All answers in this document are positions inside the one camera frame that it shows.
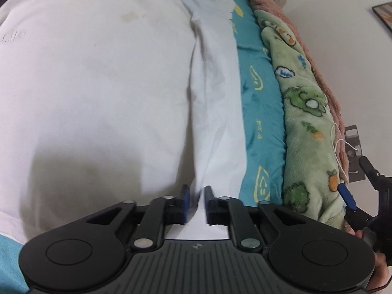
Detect green cartoon blanket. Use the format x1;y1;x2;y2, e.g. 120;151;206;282
254;9;351;230

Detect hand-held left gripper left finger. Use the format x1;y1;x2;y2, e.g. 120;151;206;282
66;184;189;248

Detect white printed t-shirt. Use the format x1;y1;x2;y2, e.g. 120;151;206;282
0;0;248;245

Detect person's right hand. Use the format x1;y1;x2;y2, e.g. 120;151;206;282
355;230;389;291

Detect leaf wall picture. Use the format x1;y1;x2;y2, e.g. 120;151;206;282
372;2;392;34

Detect pink fluffy blanket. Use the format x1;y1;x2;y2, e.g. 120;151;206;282
240;0;350;175

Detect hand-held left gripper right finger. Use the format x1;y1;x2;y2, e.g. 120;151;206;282
204;186;328;249

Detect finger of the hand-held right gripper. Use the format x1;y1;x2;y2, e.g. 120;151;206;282
358;156;385;190
337;184;372;231

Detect teal smiley bed sheet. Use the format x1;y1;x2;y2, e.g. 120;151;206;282
0;0;288;294

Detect white cable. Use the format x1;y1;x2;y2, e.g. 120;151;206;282
330;122;359;187

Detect grey wall socket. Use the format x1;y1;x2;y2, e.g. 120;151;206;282
344;124;366;182

